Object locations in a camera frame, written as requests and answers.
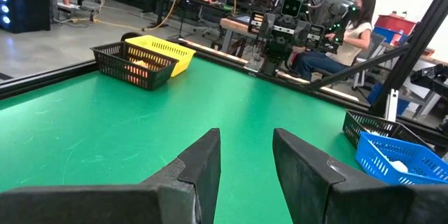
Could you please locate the blue plastic bin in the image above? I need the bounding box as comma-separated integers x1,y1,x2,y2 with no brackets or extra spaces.
372,26,398,45

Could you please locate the black mount bracket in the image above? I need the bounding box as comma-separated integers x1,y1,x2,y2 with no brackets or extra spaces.
120,31,143,42

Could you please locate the blue plastic basket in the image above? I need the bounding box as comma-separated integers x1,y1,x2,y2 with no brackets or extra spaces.
355,132,448,186

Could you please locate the black computer case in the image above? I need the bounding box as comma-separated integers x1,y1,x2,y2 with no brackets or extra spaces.
0,0,53,35

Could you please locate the black plastic basket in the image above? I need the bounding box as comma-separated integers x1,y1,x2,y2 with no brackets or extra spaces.
90,41,179,91
342,108,435,151

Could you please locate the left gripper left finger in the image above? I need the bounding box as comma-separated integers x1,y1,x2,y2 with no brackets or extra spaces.
0,127,222,224

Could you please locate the wooden side table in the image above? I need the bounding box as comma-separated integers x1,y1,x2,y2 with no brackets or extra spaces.
219,16,269,54

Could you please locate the blue crate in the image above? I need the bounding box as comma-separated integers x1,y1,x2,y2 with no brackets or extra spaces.
365,83,410,116

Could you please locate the yellow plastic basket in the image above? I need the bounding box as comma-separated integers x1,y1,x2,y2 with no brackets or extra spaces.
125,34,197,78

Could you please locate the silver aluminium profile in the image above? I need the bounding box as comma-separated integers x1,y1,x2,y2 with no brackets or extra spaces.
384,88,400,123

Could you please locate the white skeleton toy figure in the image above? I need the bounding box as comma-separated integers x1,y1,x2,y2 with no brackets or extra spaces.
388,159,410,174

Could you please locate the person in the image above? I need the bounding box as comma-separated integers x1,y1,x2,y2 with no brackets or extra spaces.
292,0,374,82

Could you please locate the blue grey office chair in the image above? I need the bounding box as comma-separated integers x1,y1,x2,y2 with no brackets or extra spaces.
314,31,386,90

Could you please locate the green table mat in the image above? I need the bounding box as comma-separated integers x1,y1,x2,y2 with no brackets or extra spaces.
0,57,365,224

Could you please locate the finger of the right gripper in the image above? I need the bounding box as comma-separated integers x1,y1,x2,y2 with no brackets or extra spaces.
260,13,277,41
293,20,312,47

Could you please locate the thin yellow cable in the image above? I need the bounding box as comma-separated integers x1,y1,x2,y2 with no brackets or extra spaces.
94,0,189,32

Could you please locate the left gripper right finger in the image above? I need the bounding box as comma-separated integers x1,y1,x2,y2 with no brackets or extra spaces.
272,127,448,224

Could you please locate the red plastic bin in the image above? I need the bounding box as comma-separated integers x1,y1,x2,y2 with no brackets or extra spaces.
375,13,417,36

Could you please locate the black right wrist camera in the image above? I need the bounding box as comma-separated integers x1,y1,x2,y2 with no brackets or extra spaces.
281,0,305,19

